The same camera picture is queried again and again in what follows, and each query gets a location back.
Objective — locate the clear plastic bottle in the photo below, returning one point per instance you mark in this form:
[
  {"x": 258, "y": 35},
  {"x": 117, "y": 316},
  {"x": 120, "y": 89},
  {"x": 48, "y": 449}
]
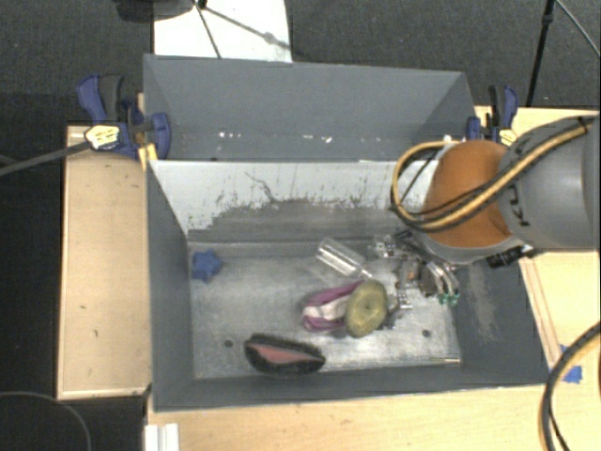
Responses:
[{"x": 339, "y": 256}]

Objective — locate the blue star-shaped toy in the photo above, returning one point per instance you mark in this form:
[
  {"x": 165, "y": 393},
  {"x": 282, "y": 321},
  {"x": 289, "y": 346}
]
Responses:
[{"x": 205, "y": 265}]

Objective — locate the black cylinder on white bracket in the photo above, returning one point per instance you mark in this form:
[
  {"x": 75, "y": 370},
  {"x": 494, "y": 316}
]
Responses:
[{"x": 504, "y": 257}]

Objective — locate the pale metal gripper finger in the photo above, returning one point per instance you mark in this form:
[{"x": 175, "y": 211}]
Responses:
[
  {"x": 382, "y": 248},
  {"x": 405, "y": 301}
]

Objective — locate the grey metal bin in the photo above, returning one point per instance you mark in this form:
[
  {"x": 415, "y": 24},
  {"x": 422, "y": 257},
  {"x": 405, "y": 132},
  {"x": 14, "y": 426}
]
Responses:
[{"x": 263, "y": 111}]

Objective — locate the pale wood board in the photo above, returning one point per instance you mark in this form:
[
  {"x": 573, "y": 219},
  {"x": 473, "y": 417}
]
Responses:
[{"x": 103, "y": 261}]

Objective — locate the black and pink oval pouch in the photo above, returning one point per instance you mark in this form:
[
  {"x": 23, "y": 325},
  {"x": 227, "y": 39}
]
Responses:
[{"x": 284, "y": 356}]

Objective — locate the olive green round sponge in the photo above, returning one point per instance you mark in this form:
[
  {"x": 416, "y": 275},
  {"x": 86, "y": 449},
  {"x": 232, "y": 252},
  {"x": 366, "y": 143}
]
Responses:
[{"x": 366, "y": 309}]

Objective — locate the purple and white cloth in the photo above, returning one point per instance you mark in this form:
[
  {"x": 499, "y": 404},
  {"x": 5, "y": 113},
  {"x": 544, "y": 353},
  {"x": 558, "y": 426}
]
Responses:
[{"x": 324, "y": 308}]

